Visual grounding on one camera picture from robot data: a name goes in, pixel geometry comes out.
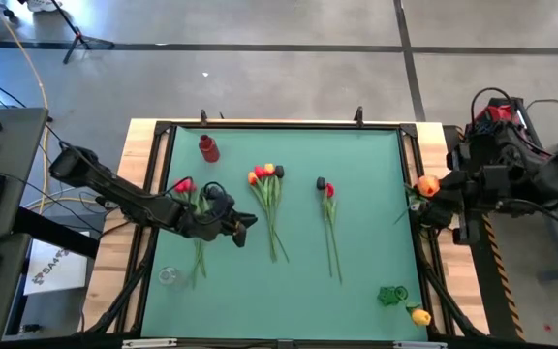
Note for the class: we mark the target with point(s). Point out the red ribbed vase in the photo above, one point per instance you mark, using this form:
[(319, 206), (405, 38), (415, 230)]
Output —
[(208, 150)]

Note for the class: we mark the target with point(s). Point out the tulip bunch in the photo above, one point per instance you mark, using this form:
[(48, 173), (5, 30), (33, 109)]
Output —
[(252, 178)]

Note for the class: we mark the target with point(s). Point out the silver metal bracket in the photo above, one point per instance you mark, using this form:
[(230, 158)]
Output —
[(149, 343), (419, 345)]

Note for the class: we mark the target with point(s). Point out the black hazard striped platform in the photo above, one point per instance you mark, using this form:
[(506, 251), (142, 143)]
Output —
[(489, 291)]

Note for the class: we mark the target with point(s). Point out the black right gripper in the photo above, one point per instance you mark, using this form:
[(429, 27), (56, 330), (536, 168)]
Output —
[(463, 194)]

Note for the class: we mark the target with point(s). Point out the clear glass vase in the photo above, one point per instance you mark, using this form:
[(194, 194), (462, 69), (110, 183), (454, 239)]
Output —
[(167, 276)]

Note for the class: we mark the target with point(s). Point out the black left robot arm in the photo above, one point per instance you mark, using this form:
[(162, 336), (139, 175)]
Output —
[(124, 196)]

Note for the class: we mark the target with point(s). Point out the orange artificial tulip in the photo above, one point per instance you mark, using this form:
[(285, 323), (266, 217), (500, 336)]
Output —
[(427, 185)]

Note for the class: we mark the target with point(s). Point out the artificial flowers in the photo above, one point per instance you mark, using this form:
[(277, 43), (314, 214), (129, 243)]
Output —
[(203, 206)]

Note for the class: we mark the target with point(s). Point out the green glass vase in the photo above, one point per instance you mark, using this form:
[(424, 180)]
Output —
[(388, 295)]

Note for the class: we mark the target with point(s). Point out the grey desk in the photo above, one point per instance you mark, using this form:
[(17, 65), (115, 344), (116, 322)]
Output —
[(17, 145)]

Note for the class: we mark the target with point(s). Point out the yellow artificial tulip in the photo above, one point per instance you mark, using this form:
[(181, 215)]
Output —
[(269, 168), (421, 317)]

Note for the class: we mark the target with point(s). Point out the black desk beam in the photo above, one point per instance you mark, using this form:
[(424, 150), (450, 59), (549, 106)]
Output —
[(56, 232)]

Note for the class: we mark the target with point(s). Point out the dark purple artificial tulip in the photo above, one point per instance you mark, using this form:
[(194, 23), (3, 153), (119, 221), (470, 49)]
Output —
[(202, 264), (279, 171), (320, 183)]

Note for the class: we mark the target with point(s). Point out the red black tool case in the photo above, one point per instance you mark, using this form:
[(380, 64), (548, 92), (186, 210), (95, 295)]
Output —
[(499, 112)]

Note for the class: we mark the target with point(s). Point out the black frame clamp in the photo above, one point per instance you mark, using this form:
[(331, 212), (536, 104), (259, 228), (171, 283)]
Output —
[(359, 116), (204, 117)]

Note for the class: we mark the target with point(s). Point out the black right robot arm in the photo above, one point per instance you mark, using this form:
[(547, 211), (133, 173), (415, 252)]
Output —
[(526, 169)]

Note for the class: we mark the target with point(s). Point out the green table mat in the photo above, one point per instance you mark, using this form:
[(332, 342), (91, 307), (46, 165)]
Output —
[(259, 300)]

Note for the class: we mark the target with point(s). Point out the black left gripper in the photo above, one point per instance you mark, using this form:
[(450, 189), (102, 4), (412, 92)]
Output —
[(208, 220)]

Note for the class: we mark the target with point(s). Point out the white printed paper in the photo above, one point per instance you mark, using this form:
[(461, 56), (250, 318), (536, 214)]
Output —
[(61, 276)]

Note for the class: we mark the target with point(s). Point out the black tripod stand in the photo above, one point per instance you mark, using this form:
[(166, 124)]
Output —
[(78, 36)]

